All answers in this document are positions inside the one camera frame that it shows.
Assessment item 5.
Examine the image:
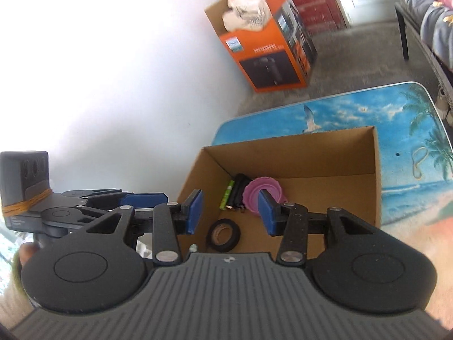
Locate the black cylindrical flashlight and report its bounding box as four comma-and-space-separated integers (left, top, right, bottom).
229, 173, 242, 210

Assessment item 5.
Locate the red wooden door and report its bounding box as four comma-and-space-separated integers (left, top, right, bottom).
225, 0, 351, 31

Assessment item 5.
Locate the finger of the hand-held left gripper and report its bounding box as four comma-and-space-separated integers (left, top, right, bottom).
76, 201, 121, 220
88, 189, 168, 209

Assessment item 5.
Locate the beige cloth bundle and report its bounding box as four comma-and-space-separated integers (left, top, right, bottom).
222, 0, 272, 32

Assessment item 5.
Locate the person's left hand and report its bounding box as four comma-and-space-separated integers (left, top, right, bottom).
18, 241, 40, 268

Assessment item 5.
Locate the yellow rubber band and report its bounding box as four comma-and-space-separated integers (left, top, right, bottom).
411, 146, 430, 180

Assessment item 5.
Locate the orange appliance box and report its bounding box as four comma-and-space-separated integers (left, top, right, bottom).
204, 0, 318, 94

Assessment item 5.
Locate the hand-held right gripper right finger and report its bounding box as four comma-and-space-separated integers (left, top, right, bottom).
258, 188, 381, 266

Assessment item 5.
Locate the purple collapsible bowl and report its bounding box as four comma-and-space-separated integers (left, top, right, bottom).
242, 176, 284, 216

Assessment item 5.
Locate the green glue stick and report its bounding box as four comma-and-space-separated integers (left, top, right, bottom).
219, 180, 235, 210

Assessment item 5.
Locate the black electrical tape roll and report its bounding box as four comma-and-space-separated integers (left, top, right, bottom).
206, 220, 242, 246

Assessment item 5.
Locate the large brown cardboard box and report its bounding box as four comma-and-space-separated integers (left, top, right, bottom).
176, 126, 383, 256

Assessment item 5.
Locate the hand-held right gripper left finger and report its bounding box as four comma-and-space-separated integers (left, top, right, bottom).
83, 188, 205, 265

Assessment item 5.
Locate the orange rubber band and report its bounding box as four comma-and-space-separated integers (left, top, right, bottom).
1, 188, 53, 216

